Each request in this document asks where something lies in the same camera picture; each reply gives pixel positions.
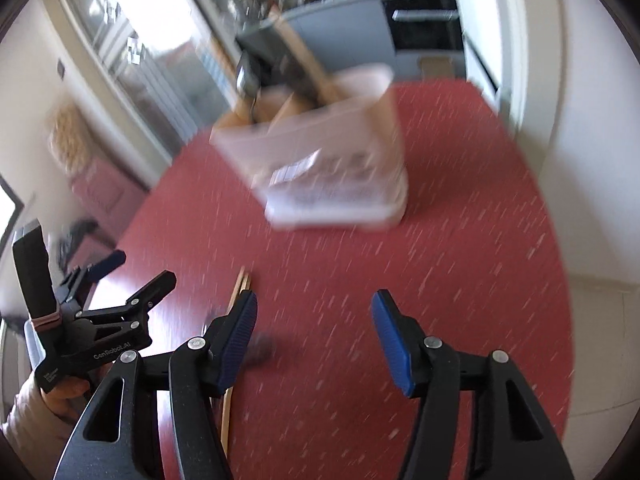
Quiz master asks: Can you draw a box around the black bag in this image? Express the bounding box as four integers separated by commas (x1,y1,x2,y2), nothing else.
57,217,101,267

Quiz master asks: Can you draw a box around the bag of pale yellow balls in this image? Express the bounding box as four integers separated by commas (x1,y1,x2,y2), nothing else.
47,102,96,172

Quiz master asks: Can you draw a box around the dark translucent plastic spoon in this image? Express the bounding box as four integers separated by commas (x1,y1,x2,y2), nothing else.
247,335,277,367
262,55,322,107
234,50,264,111

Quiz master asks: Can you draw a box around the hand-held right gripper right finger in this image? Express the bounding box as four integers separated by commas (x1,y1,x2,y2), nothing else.
371,288,576,480

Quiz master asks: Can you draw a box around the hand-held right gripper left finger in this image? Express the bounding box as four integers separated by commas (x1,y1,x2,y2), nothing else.
52,290,259,480

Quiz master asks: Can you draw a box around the plain wooden chopstick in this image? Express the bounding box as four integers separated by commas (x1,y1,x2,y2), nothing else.
220,266,248,453
222,269,254,453

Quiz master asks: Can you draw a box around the white refrigerator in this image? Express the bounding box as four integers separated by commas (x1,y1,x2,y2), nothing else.
445,0,507,107

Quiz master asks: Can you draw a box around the cardboard box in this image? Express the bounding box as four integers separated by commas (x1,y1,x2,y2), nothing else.
417,55,454,79

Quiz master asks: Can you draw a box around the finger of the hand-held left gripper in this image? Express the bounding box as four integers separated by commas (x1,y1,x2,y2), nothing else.
60,249,127,307
75,270,177,333

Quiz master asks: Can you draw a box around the pale pink utensil holder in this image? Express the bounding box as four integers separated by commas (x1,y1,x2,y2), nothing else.
210,62,409,231

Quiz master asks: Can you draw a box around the black built-in oven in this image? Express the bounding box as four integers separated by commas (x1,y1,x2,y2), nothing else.
382,0,464,54

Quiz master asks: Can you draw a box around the person's left forearm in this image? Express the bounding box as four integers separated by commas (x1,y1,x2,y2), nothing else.
0,382,91,480

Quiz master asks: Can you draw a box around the person's left hand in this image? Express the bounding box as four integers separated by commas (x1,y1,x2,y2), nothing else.
39,361,109,412

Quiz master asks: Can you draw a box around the sliding glass door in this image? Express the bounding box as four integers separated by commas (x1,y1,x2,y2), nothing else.
50,0,242,162

